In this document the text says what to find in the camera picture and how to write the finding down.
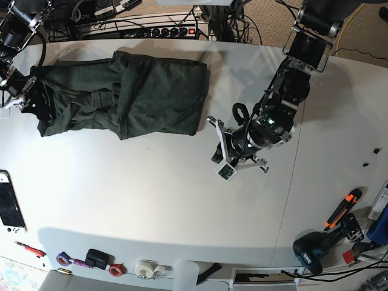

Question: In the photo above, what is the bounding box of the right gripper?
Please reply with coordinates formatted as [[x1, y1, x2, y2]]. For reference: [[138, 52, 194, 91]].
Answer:
[[21, 82, 52, 121]]

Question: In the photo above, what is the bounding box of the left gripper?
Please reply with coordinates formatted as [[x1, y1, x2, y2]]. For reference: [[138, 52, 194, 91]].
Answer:
[[211, 127, 269, 173]]

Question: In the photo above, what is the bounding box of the dark green t-shirt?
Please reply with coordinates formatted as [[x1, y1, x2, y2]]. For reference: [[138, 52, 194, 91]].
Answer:
[[38, 51, 210, 140]]

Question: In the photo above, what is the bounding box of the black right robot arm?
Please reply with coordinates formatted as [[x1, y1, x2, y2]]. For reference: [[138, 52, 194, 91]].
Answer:
[[1, 1, 55, 122]]

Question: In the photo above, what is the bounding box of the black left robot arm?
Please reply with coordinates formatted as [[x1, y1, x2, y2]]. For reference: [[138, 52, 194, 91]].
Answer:
[[207, 1, 361, 178]]

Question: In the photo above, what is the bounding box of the translucent plastic cup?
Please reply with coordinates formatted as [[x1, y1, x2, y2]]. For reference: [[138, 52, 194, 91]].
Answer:
[[172, 260, 199, 291]]

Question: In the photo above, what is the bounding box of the white handheld game console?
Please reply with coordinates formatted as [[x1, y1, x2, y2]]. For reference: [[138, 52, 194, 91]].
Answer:
[[1, 170, 27, 233]]

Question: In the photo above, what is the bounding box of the teal black power drill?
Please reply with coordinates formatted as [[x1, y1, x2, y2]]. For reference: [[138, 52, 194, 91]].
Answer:
[[293, 213, 364, 276]]

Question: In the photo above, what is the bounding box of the black power strip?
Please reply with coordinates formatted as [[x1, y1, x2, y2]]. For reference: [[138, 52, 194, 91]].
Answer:
[[127, 27, 198, 39]]

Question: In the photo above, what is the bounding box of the white tape roll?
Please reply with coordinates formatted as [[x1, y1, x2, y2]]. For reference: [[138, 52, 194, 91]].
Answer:
[[133, 260, 157, 279]]

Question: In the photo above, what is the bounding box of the orange black utility knife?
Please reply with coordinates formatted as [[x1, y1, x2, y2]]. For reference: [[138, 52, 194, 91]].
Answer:
[[323, 189, 363, 232]]

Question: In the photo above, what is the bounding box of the red tape roll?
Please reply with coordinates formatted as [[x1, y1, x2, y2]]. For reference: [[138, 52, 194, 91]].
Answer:
[[109, 264, 124, 277]]

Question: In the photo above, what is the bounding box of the red screwdriver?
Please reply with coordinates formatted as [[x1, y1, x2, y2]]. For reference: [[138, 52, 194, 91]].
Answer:
[[14, 241, 46, 258]]

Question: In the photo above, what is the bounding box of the purple tape roll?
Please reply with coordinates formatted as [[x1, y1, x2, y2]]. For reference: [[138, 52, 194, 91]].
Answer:
[[56, 252, 71, 266]]

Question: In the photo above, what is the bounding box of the purple marker pen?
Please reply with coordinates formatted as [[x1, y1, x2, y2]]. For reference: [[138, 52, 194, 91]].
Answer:
[[71, 259, 92, 269]]

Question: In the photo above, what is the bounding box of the brass bullet-shaped piece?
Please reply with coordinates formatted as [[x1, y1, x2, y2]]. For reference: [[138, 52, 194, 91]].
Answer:
[[58, 268, 72, 275]]

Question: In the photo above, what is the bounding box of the blue box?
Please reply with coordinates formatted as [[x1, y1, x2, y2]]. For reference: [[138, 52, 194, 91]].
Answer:
[[367, 206, 388, 246]]

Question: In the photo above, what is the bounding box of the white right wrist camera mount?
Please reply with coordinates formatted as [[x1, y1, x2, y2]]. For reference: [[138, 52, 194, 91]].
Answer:
[[1, 76, 36, 119]]

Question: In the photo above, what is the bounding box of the black action camera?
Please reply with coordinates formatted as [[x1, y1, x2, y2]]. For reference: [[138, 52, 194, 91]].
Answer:
[[85, 249, 110, 270]]

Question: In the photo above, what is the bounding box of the yellow cable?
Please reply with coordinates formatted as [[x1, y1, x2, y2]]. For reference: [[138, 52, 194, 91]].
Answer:
[[332, 8, 361, 57]]

